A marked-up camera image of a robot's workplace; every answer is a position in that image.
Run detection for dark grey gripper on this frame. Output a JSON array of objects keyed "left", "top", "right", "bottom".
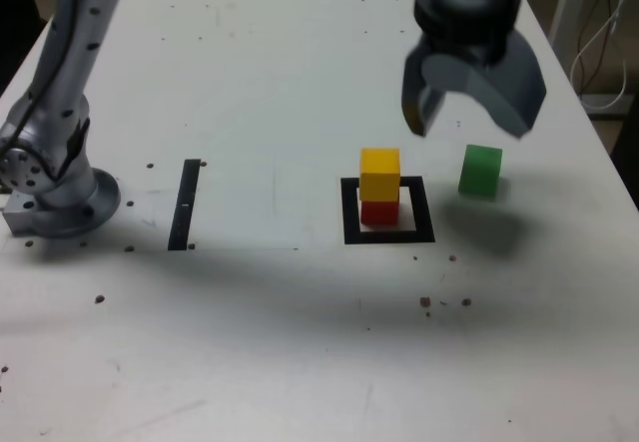
[{"left": 400, "top": 32, "right": 548, "bottom": 141}]

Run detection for green cube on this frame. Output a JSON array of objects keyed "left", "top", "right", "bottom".
[{"left": 457, "top": 144, "right": 504, "bottom": 199}]

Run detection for yellow cube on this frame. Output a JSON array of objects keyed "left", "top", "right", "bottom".
[{"left": 358, "top": 148, "right": 401, "bottom": 203}]

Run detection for red cube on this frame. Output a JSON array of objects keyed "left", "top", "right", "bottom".
[{"left": 359, "top": 199, "right": 400, "bottom": 226}]

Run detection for black tape square outline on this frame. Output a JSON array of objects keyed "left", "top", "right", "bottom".
[{"left": 339, "top": 176, "right": 436, "bottom": 246}]

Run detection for black tape strip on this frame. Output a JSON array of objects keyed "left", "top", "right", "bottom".
[{"left": 167, "top": 159, "right": 202, "bottom": 252}]

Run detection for white cable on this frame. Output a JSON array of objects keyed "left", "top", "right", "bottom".
[
  {"left": 586, "top": 10, "right": 629, "bottom": 110},
  {"left": 568, "top": 0, "right": 635, "bottom": 94}
]

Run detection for white frame post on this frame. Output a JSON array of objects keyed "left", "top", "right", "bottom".
[{"left": 547, "top": 0, "right": 593, "bottom": 52}]

